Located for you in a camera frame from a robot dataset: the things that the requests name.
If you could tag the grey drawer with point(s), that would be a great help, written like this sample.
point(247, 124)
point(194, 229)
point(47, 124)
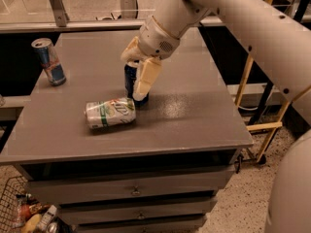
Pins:
point(139, 211)
point(149, 225)
point(101, 189)

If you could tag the grey drawer cabinet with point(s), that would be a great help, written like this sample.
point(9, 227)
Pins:
point(189, 122)

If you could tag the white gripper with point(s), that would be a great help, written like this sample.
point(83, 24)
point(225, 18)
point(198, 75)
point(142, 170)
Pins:
point(155, 42)

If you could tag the yellow fruit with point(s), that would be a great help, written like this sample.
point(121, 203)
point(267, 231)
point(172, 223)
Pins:
point(31, 224)

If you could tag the top grey drawer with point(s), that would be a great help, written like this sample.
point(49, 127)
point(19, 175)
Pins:
point(101, 189)

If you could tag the blue pepsi can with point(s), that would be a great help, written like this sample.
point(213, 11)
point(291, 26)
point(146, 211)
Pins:
point(129, 80)

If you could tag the middle grey drawer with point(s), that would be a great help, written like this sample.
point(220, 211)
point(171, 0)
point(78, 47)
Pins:
point(139, 211)

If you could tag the wire basket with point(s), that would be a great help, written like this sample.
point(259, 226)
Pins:
point(11, 201)

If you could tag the yellow wooden frame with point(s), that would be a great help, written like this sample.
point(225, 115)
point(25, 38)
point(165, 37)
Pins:
point(253, 126)

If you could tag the blue silver red bull can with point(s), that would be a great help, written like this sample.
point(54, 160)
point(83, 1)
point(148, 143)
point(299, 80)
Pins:
point(49, 61)

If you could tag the white green 7up can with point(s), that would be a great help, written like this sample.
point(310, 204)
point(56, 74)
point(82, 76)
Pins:
point(109, 113)

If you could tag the grey metal railing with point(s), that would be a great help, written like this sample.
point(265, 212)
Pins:
point(64, 25)

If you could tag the white snack packet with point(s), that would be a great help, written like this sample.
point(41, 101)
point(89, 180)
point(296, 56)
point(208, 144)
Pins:
point(47, 218)

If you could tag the bottom grey drawer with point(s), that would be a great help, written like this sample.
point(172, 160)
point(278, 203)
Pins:
point(149, 225)

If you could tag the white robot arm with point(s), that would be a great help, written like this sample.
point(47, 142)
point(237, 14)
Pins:
point(282, 49)

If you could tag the red snack packet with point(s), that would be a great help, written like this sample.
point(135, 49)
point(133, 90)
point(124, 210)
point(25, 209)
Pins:
point(27, 207)

